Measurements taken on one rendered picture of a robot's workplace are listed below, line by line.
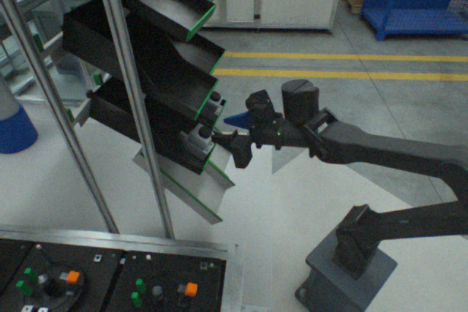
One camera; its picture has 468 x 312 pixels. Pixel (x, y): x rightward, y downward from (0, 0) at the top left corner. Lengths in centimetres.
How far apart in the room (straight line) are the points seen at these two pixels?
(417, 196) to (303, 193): 151
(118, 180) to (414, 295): 99
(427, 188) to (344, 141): 210
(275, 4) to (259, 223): 371
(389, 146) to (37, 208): 108
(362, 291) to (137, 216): 69
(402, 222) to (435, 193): 202
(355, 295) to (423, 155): 36
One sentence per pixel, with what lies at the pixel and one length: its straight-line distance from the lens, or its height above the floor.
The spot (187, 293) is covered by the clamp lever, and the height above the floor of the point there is 107.
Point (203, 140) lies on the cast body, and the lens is 69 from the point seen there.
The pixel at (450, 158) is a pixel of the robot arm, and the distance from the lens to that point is 50.
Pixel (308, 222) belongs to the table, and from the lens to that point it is 105.
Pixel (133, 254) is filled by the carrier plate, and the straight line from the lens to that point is 88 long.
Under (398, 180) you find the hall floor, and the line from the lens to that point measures 257.
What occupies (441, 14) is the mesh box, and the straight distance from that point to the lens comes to 492.
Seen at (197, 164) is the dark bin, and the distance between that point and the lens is 72.
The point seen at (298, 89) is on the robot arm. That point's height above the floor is 143.
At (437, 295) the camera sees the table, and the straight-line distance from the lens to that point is 107.
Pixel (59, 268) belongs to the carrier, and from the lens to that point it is 91.
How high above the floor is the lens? 172
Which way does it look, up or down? 41 degrees down
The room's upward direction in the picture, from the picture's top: straight up
